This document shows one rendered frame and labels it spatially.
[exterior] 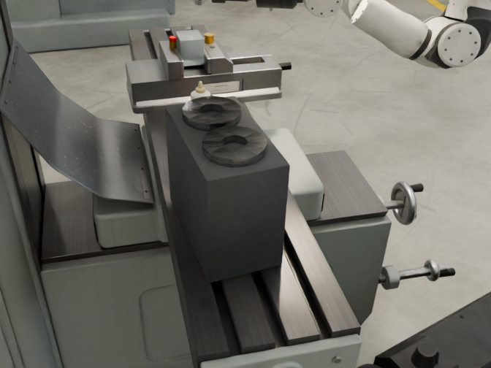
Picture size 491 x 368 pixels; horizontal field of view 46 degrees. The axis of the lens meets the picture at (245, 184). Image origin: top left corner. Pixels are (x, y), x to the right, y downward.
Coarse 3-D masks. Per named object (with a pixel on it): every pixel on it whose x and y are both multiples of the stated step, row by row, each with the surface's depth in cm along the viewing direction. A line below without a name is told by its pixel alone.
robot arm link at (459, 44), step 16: (464, 0) 103; (480, 0) 102; (448, 16) 106; (464, 16) 103; (480, 16) 101; (448, 32) 101; (464, 32) 101; (480, 32) 102; (448, 48) 102; (464, 48) 102; (480, 48) 103; (448, 64) 104; (464, 64) 104
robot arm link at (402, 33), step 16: (384, 16) 103; (400, 16) 104; (368, 32) 106; (384, 32) 104; (400, 32) 104; (416, 32) 104; (432, 32) 106; (400, 48) 106; (416, 48) 105; (432, 48) 104; (432, 64) 107
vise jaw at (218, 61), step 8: (216, 40) 136; (208, 48) 129; (216, 48) 129; (208, 56) 126; (216, 56) 126; (224, 56) 126; (208, 64) 126; (216, 64) 126; (224, 64) 127; (232, 64) 127; (208, 72) 127; (216, 72) 127; (224, 72) 128; (232, 72) 128
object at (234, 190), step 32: (192, 128) 85; (224, 128) 82; (256, 128) 85; (192, 160) 79; (224, 160) 76; (256, 160) 77; (192, 192) 83; (224, 192) 76; (256, 192) 78; (192, 224) 87; (224, 224) 79; (256, 224) 81; (224, 256) 82; (256, 256) 85
